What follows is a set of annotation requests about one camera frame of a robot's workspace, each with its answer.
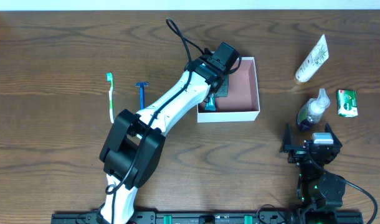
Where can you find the green white toothbrush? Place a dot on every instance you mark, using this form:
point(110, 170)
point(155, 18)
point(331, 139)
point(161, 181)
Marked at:
point(110, 79)

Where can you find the white leaf-print lotion tube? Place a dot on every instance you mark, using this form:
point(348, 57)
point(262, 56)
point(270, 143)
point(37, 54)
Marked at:
point(315, 59)

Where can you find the green soap bar pack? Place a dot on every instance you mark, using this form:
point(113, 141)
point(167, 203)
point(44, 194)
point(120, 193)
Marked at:
point(347, 103)

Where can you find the blue disposable razor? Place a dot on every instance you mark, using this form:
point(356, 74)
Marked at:
point(141, 86)

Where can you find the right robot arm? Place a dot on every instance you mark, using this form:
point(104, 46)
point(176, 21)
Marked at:
point(320, 192)

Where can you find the red teal toothpaste tube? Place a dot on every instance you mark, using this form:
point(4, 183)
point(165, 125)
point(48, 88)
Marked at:
point(210, 103)

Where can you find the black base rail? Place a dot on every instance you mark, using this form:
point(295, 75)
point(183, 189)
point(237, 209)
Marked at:
point(264, 216)

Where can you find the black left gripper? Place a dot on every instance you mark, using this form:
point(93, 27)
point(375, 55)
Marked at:
point(221, 88)

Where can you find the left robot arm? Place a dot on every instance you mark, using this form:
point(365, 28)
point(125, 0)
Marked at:
point(134, 144)

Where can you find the white square box pink inside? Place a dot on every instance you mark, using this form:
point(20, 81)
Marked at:
point(242, 101)

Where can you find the clear foam pump bottle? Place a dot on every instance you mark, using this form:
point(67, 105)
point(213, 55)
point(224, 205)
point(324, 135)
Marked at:
point(312, 111)

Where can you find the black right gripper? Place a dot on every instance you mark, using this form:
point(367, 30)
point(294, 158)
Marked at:
point(306, 148)

